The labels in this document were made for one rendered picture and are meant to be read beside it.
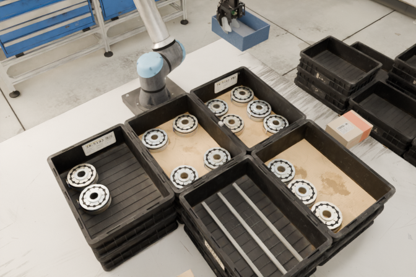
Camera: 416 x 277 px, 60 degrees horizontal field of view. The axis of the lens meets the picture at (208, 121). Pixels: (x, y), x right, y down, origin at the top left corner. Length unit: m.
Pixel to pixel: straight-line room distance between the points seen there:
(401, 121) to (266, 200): 1.30
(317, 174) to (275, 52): 2.06
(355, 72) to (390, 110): 0.32
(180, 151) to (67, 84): 1.90
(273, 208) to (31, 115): 2.16
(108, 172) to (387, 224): 1.06
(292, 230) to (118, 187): 0.63
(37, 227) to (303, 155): 1.04
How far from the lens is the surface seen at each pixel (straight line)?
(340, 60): 2.53
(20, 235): 1.55
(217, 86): 1.59
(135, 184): 1.37
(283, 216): 1.30
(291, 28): 3.69
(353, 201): 1.39
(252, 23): 1.63
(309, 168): 1.43
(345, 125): 1.69
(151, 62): 1.61
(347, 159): 1.40
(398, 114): 2.45
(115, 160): 1.45
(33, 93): 3.22
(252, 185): 1.34
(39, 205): 1.59
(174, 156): 1.42
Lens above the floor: 1.95
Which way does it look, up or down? 47 degrees down
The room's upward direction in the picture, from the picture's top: 1 degrees counter-clockwise
